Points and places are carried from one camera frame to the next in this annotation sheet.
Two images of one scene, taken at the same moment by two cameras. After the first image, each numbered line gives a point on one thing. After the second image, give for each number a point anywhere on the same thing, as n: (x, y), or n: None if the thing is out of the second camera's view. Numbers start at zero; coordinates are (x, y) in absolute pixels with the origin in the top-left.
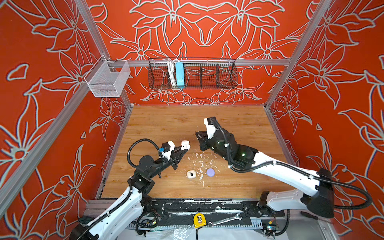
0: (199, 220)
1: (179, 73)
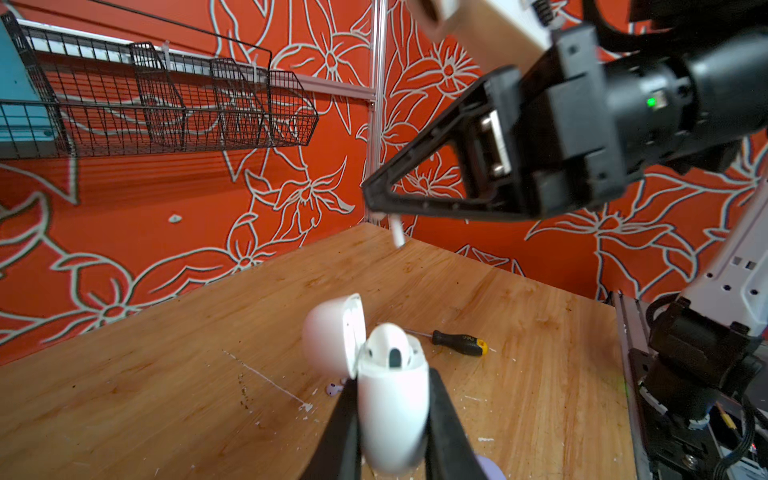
0: None
1: (23, 118)
